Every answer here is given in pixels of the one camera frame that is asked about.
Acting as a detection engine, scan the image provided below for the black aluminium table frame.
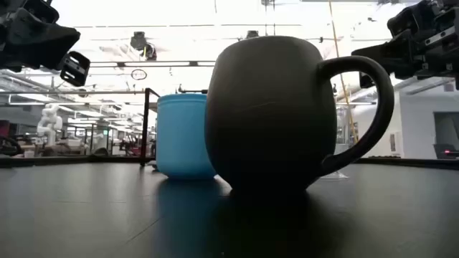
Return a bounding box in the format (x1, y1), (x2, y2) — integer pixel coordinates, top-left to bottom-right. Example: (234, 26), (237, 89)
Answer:
(0, 156), (459, 169)

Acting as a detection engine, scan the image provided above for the wooden shelf with black frame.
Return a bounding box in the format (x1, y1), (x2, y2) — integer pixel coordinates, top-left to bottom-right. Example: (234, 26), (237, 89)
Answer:
(139, 87), (209, 168)

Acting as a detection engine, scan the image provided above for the black round mug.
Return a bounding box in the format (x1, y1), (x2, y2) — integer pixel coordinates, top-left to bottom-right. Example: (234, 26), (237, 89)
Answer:
(204, 34), (395, 193)

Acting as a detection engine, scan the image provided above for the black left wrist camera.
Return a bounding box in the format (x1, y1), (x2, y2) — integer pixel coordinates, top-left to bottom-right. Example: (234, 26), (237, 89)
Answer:
(23, 0), (60, 24)

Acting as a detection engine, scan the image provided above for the blue plastic cup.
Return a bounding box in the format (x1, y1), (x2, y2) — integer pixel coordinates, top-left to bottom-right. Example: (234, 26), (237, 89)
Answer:
(156, 92), (218, 180)

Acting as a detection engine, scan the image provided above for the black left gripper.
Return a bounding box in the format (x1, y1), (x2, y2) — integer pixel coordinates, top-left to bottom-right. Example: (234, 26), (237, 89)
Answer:
(0, 0), (91, 87)

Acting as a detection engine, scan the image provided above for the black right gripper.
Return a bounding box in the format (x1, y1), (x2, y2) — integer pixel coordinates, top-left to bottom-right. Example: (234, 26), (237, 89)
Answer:
(351, 0), (459, 90)

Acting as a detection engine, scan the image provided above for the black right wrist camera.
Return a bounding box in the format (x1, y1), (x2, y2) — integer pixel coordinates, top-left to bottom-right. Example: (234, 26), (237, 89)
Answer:
(387, 3), (431, 37)

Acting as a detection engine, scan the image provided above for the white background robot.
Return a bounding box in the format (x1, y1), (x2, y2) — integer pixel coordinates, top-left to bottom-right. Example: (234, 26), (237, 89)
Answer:
(37, 103), (64, 146)

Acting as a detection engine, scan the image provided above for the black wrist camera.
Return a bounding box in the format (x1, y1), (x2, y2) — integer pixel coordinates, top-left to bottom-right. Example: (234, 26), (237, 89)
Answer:
(387, 3), (431, 37)
(23, 0), (60, 24)

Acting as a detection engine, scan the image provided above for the yellow hanging cable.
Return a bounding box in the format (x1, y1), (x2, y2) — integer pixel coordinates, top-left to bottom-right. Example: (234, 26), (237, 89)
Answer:
(328, 0), (359, 146)

